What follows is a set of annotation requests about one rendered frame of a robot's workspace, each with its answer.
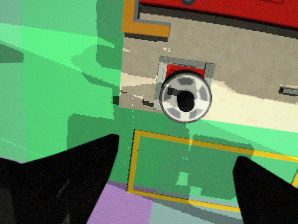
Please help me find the black wheel with grey hub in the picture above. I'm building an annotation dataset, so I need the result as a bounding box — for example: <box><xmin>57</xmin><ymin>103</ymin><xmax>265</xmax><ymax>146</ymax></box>
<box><xmin>159</xmin><ymin>69</ymin><xmax>212</xmax><ymax>124</ymax></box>

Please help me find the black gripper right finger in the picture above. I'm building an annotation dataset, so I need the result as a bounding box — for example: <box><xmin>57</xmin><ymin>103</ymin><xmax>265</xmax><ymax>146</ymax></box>
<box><xmin>232</xmin><ymin>156</ymin><xmax>298</xmax><ymax>224</ymax></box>

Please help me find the yellow rectangular tape outline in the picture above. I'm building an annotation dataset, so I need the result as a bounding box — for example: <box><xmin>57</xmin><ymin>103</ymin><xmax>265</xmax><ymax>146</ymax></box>
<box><xmin>127</xmin><ymin>129</ymin><xmax>298</xmax><ymax>212</ymax></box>

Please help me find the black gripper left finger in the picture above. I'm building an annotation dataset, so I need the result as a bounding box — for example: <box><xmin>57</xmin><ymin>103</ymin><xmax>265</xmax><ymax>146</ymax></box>
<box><xmin>0</xmin><ymin>134</ymin><xmax>119</xmax><ymax>224</ymax></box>

